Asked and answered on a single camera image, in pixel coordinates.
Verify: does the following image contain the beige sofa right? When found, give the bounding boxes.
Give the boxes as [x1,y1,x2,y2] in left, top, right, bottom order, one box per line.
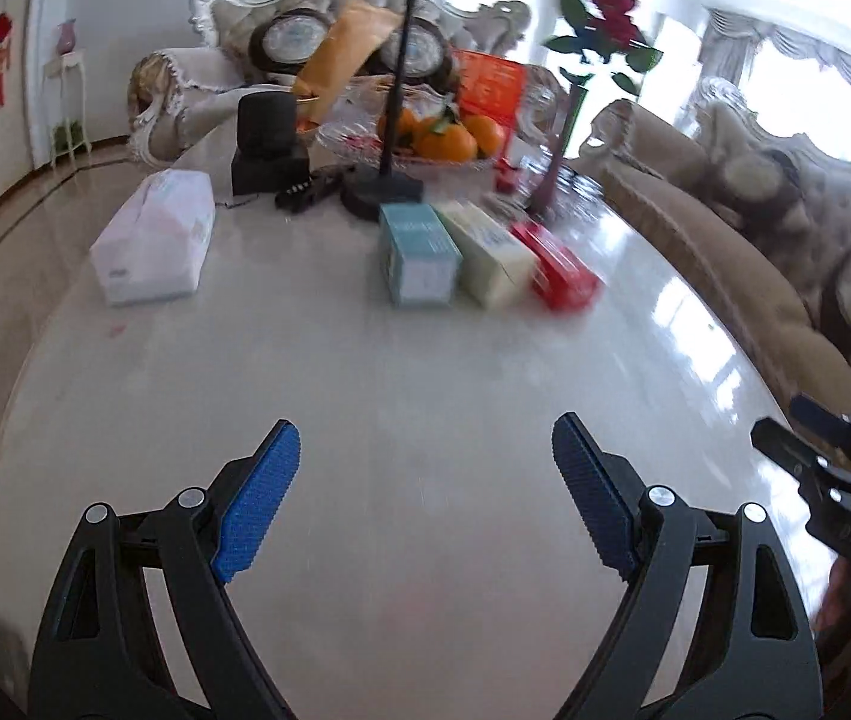
[575,99,851,413]

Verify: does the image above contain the red carton box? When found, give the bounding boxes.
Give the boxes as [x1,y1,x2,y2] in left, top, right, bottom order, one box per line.
[510,221,604,314]

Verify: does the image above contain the ornate marble coffee table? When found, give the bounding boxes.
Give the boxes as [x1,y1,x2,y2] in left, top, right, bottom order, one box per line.
[0,164,832,718]

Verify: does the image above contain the cream white carton box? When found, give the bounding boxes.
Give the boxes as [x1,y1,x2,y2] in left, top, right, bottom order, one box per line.
[434,202,537,309]

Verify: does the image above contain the teal carton box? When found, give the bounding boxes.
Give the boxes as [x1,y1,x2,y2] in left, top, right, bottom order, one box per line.
[380,203,462,307]

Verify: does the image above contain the white tissue pack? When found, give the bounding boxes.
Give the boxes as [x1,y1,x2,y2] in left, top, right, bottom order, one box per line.
[90,169,215,305]

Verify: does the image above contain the glass fruit tray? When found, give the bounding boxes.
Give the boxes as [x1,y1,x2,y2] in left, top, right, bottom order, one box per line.
[318,76,524,171]

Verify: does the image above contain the orange fruit right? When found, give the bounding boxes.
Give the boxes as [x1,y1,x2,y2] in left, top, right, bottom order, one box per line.
[415,112,509,164]

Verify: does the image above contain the orange fruit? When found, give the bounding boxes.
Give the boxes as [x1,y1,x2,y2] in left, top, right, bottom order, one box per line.
[377,107,420,149]
[415,112,509,164]

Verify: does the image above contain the red rose in vase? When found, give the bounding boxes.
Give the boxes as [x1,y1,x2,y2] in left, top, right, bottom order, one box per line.
[526,0,663,221]

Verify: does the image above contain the red greeting sign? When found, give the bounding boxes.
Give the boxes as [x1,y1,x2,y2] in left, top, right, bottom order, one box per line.
[456,49,526,128]

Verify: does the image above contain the orange fruit left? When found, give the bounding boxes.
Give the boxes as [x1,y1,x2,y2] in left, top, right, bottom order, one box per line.
[377,107,420,149]

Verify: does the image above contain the black phone stand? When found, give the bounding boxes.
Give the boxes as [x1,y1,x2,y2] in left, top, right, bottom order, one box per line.
[341,0,423,223]

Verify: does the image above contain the black speaker base box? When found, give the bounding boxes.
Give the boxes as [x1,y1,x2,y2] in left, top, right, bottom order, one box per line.
[231,146,311,197]

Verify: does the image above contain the black remote control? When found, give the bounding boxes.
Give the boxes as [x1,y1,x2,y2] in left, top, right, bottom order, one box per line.
[274,164,355,215]

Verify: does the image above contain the black round speaker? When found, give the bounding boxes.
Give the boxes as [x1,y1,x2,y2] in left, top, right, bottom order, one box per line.
[236,91,297,158]

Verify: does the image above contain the white side stand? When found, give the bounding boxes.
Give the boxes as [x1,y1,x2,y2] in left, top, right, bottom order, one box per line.
[41,49,92,171]

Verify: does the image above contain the yellow paper bag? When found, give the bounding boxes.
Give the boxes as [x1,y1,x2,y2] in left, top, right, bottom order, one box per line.
[292,0,402,124]

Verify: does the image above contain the ornate white armchair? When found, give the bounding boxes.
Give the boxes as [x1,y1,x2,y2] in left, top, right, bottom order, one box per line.
[128,0,531,167]

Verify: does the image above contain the pink vase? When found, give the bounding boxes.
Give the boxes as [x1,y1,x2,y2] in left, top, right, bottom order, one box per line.
[56,20,77,55]

